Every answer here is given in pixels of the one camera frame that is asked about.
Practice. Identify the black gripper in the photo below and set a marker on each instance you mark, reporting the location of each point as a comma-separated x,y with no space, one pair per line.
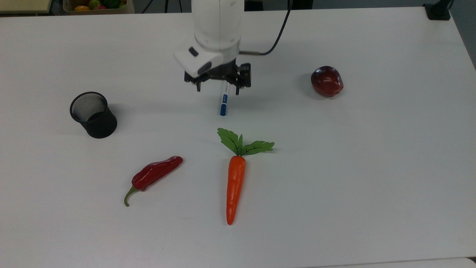
223,72

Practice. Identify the white marker pen blue cap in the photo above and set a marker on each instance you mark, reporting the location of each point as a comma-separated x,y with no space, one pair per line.
224,104

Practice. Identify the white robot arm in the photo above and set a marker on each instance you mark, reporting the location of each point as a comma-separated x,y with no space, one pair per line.
217,26

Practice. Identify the black mesh pen cup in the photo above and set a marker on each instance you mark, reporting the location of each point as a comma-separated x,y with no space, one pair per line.
99,123

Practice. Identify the orange carrot toy green leaves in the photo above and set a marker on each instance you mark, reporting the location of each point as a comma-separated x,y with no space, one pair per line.
235,182

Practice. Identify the red chili pepper toy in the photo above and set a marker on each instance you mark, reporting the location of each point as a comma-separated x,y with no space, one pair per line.
156,172

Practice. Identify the dark red apple toy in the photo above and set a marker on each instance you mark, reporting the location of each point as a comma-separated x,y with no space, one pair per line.
327,82

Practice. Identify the cardboard box of toy fruit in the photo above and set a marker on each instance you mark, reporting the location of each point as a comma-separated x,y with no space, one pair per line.
122,9

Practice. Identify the dark green toy fruit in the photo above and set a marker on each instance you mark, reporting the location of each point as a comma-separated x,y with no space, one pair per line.
111,3

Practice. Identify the light green toy fruit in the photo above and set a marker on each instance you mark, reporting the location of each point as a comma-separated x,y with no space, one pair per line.
94,3

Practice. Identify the yellow orange toy fruit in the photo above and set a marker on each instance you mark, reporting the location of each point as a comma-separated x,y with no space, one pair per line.
81,8

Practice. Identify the light wooden side table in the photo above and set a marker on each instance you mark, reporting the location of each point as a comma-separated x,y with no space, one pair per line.
22,5

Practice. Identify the black clamp mount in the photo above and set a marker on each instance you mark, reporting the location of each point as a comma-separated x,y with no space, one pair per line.
438,10

